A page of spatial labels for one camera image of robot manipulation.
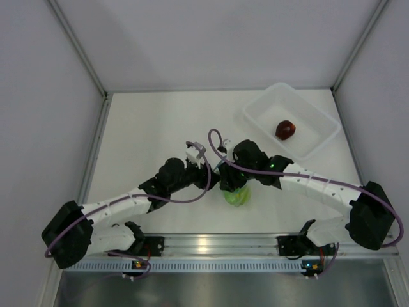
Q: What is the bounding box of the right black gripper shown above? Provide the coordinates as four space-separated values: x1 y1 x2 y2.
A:
219 153 258 192

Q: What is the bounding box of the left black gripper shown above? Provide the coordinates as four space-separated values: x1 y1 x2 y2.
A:
169 158 222 194

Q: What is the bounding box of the clear zip top bag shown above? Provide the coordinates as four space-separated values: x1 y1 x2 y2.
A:
212 159 253 209

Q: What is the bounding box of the red fake apple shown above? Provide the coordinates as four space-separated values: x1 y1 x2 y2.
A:
275 120 296 141

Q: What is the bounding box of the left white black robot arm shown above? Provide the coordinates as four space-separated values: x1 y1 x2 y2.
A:
41 158 220 269

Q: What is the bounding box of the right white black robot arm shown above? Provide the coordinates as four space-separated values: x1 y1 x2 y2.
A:
217 139 395 254

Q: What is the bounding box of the green fake food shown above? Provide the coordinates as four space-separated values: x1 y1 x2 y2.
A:
223 185 251 207

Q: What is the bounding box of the clear plastic bin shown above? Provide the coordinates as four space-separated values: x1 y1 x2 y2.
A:
242 83 341 161

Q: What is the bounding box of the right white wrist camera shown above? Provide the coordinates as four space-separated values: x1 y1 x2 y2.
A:
217 139 235 160

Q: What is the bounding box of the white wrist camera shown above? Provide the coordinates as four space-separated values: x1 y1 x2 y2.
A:
217 139 235 160
185 141 206 168

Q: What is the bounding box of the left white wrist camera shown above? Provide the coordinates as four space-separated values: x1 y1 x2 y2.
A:
185 141 206 168

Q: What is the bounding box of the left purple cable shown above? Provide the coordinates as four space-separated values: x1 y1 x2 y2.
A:
44 139 212 258

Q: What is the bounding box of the purple cable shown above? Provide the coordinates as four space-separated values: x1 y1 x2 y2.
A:
44 139 212 258
207 128 404 274

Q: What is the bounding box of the aluminium mounting rail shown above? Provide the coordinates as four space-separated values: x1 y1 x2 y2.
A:
89 232 399 258

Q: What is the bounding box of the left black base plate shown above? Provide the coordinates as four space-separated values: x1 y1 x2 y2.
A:
127 236 165 257

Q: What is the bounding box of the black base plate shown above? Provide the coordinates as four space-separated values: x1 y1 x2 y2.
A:
127 236 165 257
277 235 336 258

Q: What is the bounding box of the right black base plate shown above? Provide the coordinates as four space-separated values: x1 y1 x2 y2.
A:
277 235 336 258

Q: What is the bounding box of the left aluminium frame post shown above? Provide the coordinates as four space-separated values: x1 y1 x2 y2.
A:
46 0 107 98

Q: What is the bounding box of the aluminium frame post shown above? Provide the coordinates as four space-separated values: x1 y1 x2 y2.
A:
46 0 107 98
330 0 391 94

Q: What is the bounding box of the white slotted cable duct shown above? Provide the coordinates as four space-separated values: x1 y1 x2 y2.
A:
66 258 321 273

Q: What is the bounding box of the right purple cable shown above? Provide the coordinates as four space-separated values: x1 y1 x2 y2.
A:
207 128 404 274

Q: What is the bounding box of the right aluminium frame post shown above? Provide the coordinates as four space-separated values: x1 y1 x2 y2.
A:
330 0 391 94

